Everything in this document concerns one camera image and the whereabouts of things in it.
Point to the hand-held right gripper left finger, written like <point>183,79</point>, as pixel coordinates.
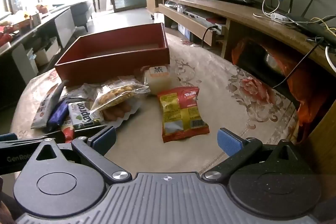
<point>103,138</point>

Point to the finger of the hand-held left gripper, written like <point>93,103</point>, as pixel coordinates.
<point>9,137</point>
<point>21,144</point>

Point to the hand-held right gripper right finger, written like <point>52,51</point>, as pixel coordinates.
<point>229,142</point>

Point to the sausage packet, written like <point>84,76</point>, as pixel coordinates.
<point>116,111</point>

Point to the green white wafer packet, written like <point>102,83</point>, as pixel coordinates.
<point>84,115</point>

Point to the grey snack packet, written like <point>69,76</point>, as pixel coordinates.
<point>43,108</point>

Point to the clear peanut packet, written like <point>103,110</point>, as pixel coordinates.
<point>115,96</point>

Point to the purple snack packet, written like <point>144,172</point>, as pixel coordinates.
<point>59,113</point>

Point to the red yellow snack packet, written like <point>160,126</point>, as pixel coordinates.
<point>181,113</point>

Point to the red cardboard box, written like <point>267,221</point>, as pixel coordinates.
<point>110,69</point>

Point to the steamed cake packet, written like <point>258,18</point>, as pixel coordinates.
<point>158,79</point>

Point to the clear crinkled wrapper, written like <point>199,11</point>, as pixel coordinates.
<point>89,91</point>

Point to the floral tablecloth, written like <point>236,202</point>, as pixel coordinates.
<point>210,87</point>

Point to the red plastic bag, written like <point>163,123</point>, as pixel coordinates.
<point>307,108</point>

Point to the white storage bin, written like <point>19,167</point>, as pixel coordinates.
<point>48,52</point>

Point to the small carton box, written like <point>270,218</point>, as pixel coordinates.
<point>36,19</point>

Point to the blue white box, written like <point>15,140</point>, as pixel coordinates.
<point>185,29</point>

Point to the grey coffee table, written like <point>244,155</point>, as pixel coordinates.
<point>63,22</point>

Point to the silver set-top box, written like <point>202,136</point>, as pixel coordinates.
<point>202,20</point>

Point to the grey sofa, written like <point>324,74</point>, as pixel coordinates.
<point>82,12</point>

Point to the wooden television cabinet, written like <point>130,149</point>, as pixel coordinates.
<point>236,12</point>

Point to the white power adapter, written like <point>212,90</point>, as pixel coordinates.
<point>279,16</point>

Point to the black router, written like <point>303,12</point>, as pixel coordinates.
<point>309,26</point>

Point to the white wooden frame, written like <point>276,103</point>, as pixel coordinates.
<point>109,1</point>

